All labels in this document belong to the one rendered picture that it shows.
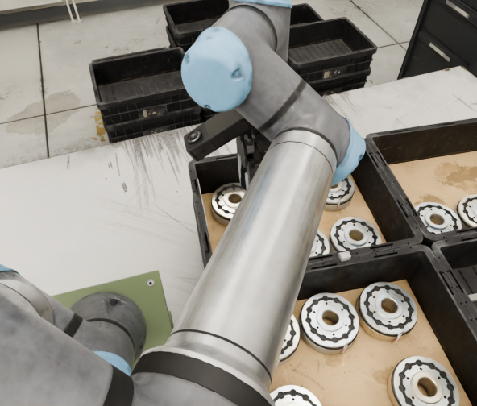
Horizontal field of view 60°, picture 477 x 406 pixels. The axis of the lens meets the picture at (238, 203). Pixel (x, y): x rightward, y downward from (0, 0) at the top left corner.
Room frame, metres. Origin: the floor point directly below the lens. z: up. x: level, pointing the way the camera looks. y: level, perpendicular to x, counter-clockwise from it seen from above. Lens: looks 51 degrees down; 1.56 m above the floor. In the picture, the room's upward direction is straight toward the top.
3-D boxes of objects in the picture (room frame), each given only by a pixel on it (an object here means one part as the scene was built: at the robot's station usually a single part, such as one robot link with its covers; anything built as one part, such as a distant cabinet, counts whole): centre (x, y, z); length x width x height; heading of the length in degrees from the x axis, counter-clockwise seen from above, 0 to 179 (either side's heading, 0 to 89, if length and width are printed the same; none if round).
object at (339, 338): (0.31, -0.16, 0.86); 0.10 x 0.10 x 0.01
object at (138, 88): (1.46, 0.39, 0.37); 0.40 x 0.30 x 0.45; 109
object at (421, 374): (0.19, -0.30, 0.86); 0.05 x 0.05 x 0.01
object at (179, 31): (1.97, 0.14, 0.37); 0.40 x 0.30 x 0.45; 109
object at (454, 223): (0.52, -0.41, 0.86); 0.10 x 0.10 x 0.01
